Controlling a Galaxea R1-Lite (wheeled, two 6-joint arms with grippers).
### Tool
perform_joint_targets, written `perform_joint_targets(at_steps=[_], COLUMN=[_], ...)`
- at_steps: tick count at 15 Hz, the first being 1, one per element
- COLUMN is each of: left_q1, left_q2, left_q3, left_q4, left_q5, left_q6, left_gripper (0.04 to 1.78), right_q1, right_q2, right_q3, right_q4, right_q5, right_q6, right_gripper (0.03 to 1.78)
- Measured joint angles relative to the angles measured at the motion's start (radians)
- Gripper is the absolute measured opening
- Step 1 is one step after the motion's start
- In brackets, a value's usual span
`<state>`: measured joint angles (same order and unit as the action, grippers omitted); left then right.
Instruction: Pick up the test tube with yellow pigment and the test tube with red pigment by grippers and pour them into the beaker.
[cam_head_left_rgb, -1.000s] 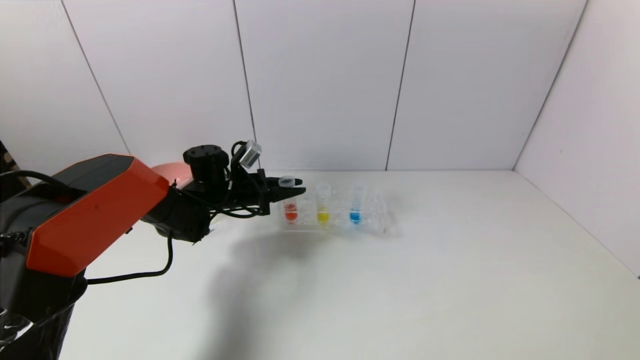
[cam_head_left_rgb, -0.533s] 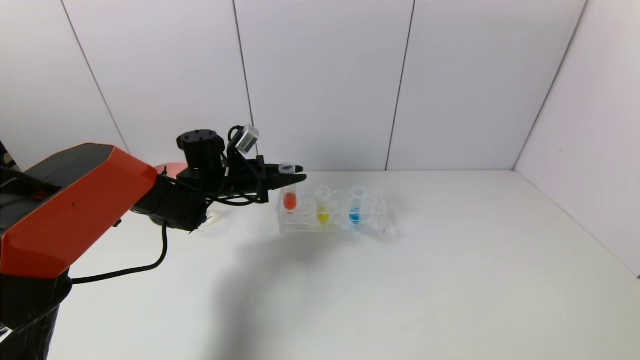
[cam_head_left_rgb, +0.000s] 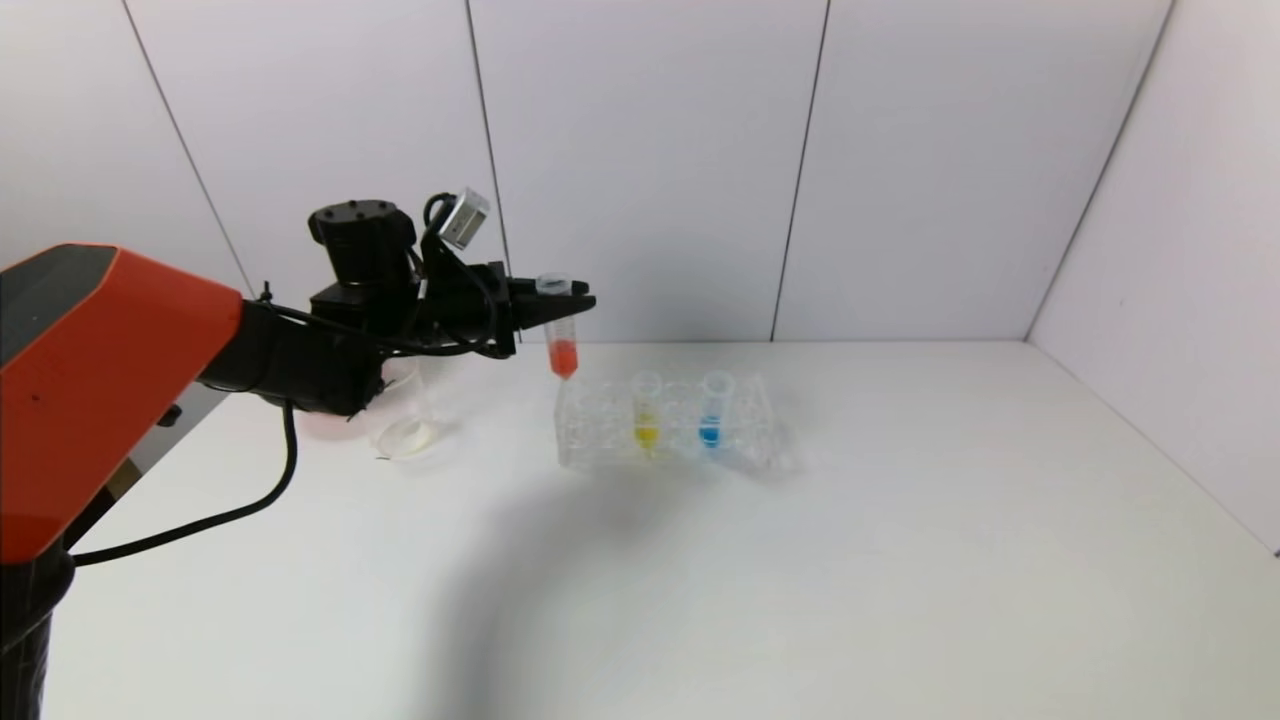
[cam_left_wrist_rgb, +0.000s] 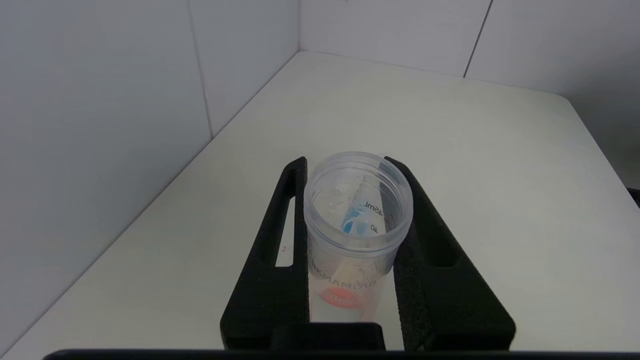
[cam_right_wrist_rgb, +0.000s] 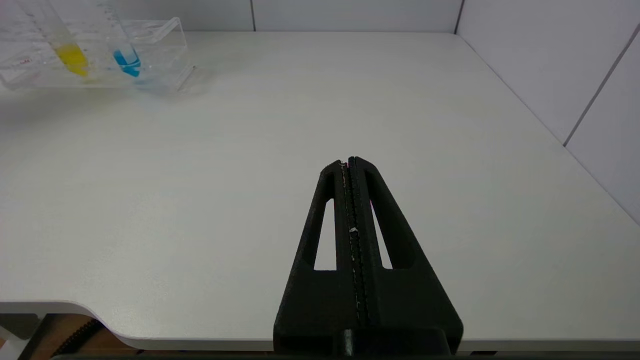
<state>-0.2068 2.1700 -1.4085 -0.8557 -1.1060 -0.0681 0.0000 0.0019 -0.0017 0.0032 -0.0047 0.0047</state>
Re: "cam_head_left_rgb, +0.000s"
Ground clear glass beaker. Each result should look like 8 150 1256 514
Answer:
365 360 443 462

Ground test tube with blue pigment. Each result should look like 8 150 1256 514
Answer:
699 371 735 451

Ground test tube with red pigment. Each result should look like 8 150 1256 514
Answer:
536 273 584 382

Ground thin black camera cable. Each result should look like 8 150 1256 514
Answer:
400 193 503 359

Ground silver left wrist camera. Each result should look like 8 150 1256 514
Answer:
439 187 492 250

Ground clear acrylic test tube rack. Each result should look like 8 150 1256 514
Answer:
555 372 793 473

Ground pink plastic bowl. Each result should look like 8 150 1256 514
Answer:
298 400 381 443

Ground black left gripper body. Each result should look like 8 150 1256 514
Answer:
420 260 517 356

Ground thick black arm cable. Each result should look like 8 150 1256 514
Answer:
70 400 301 568

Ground test tube with yellow pigment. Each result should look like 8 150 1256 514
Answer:
631 371 664 458

